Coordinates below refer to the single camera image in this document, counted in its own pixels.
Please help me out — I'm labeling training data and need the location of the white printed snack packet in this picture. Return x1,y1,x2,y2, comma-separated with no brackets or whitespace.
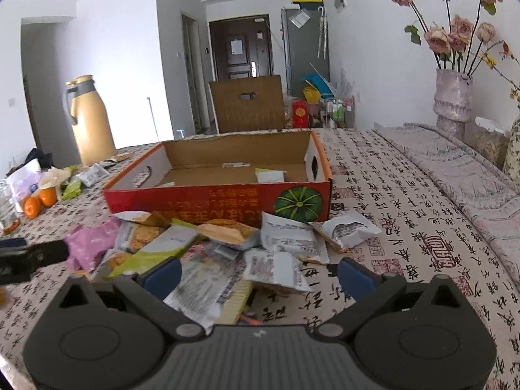
243,248,312,292

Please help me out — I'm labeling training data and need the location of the orange mandarin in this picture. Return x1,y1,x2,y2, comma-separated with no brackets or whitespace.
38,188,57,207
23,196,41,219

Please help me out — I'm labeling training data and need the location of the white black snack packet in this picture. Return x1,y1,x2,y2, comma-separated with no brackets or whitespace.
311,210,382,252

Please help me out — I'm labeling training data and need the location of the pink snack packet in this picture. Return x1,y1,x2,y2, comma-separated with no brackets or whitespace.
63,217,121,272

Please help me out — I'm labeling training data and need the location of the white grey snack packet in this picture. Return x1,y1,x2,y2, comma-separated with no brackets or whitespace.
260,212,331,265

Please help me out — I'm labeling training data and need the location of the orange cracker snack packet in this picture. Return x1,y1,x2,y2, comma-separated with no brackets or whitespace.
197,219,260,251

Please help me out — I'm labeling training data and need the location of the red cardboard pumpkin box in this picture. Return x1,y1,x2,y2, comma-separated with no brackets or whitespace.
103,129,333,226

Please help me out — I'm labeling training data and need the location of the tan thermos jug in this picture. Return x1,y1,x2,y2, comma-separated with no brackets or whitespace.
64,75,116,165

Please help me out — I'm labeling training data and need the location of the patterned pink sofa cover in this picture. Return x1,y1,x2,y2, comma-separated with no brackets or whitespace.
375,123,520,283

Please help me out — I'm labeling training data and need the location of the red gift box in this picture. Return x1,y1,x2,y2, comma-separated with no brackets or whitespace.
292,99,309,129

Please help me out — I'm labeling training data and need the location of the pink textured flower vase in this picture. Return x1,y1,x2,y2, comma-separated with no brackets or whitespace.
433,69,473,141

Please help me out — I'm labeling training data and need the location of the dried pink rose bouquet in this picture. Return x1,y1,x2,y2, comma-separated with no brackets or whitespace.
390,0,519,102

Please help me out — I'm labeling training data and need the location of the dark brown entrance door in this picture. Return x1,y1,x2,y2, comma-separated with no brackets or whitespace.
209,14,273,81

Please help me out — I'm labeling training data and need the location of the grey refrigerator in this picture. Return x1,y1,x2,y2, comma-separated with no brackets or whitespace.
281,8,330,98

